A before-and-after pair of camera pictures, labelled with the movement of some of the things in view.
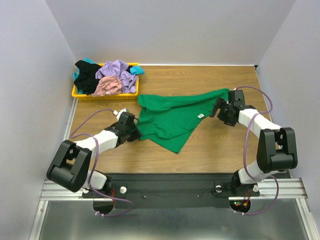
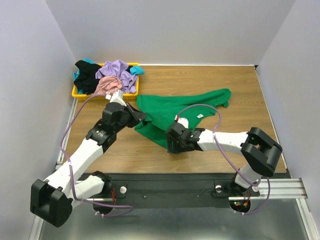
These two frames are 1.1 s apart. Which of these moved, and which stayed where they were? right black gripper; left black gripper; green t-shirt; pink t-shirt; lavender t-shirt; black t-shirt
Moved: right black gripper; left black gripper
Stayed: green t-shirt; pink t-shirt; black t-shirt; lavender t-shirt
